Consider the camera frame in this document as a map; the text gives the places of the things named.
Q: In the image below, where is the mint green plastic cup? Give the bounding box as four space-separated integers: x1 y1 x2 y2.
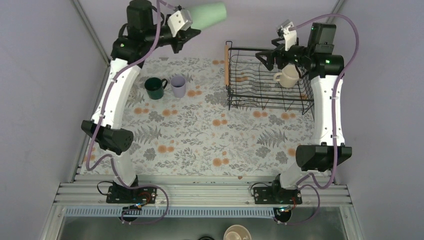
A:
187 1 227 31

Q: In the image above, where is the lilac plastic cup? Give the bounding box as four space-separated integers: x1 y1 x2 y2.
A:
170 75 187 98

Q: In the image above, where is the dark green mug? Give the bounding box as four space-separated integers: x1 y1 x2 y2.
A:
144 77 169 100

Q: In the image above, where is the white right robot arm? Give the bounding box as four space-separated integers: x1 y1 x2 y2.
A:
255 20 352 204

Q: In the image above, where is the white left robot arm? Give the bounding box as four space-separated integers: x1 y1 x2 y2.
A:
81 0 202 203

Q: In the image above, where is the cream ribbed mug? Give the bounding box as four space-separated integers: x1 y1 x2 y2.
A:
273 64 301 88

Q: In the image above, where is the floral table mat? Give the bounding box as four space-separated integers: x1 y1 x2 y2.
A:
81 56 329 177

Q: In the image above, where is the beige bowl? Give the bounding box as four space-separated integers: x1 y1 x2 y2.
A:
223 224 252 240

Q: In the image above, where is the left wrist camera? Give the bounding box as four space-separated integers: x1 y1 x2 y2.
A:
167 9 193 38

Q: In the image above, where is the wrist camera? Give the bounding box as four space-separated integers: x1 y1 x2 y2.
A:
167 9 193 38
276 19 298 52

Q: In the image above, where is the black wire dish rack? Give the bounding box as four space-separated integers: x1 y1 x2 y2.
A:
225 40 314 115

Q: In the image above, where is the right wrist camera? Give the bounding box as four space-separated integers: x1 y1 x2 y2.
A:
276 19 298 52

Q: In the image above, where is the left wooden rack handle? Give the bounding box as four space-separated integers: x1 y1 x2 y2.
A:
224 44 230 87

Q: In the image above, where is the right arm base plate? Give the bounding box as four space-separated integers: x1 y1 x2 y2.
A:
253 186 303 205

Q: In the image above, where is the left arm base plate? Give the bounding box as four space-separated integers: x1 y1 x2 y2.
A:
106 185 158 205

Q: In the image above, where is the aluminium rail frame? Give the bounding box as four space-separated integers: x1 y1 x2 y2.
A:
41 174 363 240

